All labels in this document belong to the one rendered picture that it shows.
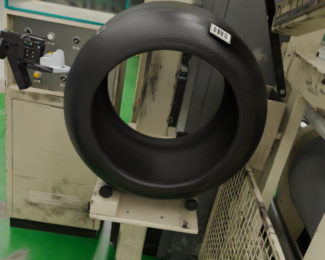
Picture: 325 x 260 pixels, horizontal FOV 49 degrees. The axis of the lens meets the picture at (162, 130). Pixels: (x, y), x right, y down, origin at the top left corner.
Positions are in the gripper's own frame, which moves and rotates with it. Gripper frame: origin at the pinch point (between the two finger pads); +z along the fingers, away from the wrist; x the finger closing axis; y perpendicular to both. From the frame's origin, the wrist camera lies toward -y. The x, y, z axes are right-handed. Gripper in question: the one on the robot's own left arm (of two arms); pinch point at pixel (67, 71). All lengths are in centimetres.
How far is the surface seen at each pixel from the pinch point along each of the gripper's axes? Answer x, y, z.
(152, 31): -12.0, 20.9, 21.1
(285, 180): 47, -42, 103
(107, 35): -9.7, 16.0, 10.1
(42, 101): 63, -42, -22
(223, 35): -11.0, 24.5, 38.6
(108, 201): -8.7, -36.4, 21.7
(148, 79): 28.2, -4.8, 24.5
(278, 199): 46, -54, 105
